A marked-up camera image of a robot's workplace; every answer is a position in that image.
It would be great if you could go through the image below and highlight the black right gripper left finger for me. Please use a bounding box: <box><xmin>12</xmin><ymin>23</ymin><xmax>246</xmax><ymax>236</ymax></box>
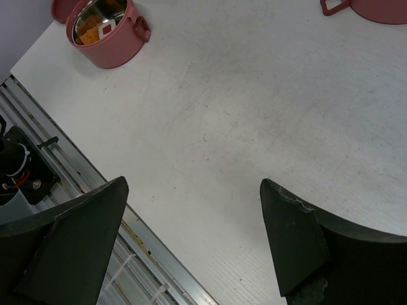
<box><xmin>1</xmin><ymin>176</ymin><xmax>129</xmax><ymax>304</ymax></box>

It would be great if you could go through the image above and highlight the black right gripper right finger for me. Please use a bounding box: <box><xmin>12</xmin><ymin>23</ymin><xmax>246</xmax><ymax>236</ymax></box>
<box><xmin>259</xmin><ymin>179</ymin><xmax>406</xmax><ymax>304</ymax></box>

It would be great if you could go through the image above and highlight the white red sushi piece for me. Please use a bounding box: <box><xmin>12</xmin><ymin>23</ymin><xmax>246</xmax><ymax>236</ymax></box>
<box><xmin>98</xmin><ymin>19</ymin><xmax>116</xmax><ymax>40</ymax></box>

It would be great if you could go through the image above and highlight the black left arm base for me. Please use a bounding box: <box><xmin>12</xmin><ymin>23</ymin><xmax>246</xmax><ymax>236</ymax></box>
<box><xmin>1</xmin><ymin>118</ymin><xmax>60</xmax><ymax>206</ymax></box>

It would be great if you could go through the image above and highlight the pink steel-lined left bowl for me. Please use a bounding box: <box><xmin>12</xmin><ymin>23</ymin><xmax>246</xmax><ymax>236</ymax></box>
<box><xmin>66</xmin><ymin>1</ymin><xmax>151</xmax><ymax>69</ymax></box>

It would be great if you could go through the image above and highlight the pink steel-lined bowl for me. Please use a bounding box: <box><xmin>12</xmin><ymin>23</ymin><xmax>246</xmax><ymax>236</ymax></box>
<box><xmin>66</xmin><ymin>1</ymin><xmax>151</xmax><ymax>69</ymax></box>
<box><xmin>320</xmin><ymin>0</ymin><xmax>407</xmax><ymax>25</ymax></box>

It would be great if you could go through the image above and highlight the pink steel-lined far bowl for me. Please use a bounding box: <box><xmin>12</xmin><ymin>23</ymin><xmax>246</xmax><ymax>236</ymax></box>
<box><xmin>320</xmin><ymin>0</ymin><xmax>407</xmax><ymax>25</ymax></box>

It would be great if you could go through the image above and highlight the aluminium rail frame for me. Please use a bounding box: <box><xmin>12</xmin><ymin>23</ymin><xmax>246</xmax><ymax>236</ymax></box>
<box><xmin>1</xmin><ymin>76</ymin><xmax>215</xmax><ymax>304</ymax></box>

